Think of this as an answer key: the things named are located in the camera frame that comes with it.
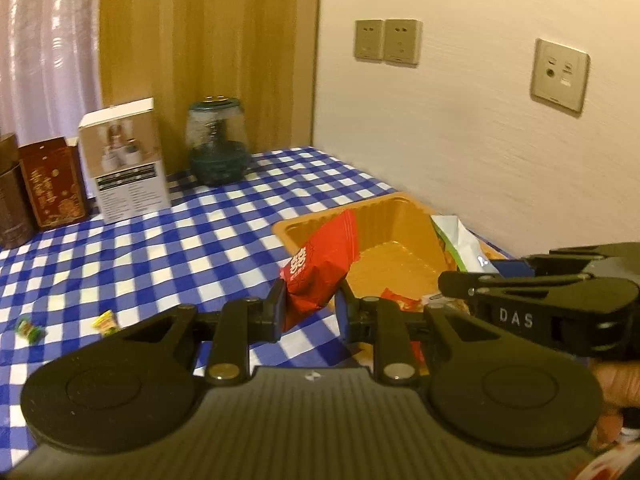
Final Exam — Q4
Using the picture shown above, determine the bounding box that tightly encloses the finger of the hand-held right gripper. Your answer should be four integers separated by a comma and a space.
437, 269, 640, 307
492, 241, 640, 281

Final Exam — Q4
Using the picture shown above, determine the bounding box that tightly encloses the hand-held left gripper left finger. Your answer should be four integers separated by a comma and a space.
120, 277, 289, 387

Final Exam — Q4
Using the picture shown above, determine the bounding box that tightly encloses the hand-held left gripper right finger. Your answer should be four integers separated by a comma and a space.
333, 280, 482, 387

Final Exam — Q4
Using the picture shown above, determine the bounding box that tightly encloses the red snack packet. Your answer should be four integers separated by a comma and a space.
278, 208, 362, 334
379, 287, 427, 314

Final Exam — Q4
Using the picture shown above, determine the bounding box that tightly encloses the green white snack packet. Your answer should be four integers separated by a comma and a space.
430, 214, 502, 274

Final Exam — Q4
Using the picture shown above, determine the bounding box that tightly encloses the orange plastic tray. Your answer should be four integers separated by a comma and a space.
272, 192, 512, 377

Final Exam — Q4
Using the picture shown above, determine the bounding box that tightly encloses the small yellow candy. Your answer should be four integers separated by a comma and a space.
94, 310, 121, 337

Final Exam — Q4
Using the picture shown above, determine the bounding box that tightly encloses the small green candy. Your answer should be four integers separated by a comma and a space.
14, 315, 47, 344

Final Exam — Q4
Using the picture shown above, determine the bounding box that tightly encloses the person's right hand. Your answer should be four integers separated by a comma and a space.
592, 361, 640, 450

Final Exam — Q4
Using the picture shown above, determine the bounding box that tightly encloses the blue white checked tablecloth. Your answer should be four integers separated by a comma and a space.
0, 146, 516, 467

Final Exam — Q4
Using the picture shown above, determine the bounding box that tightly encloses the red white patterned item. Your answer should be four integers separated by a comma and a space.
575, 437, 640, 480

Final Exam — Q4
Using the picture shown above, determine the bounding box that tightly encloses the glass jar with dark lid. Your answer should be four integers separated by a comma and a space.
185, 97, 251, 189

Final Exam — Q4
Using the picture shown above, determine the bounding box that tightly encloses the white product box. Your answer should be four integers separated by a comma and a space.
78, 98, 173, 225

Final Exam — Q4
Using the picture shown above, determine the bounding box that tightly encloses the dark red patterned box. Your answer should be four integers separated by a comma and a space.
18, 135, 90, 232

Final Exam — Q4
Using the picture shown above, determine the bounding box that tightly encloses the tan curtain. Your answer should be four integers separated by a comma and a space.
99, 0, 322, 177

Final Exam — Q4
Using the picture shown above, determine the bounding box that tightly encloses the brown cylindrical canister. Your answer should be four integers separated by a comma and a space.
0, 132, 36, 250

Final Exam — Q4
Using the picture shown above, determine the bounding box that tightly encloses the sheer white curtain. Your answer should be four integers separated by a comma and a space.
0, 0, 104, 137

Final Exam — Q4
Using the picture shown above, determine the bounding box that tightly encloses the large beige wall socket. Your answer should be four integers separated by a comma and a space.
530, 38, 591, 117

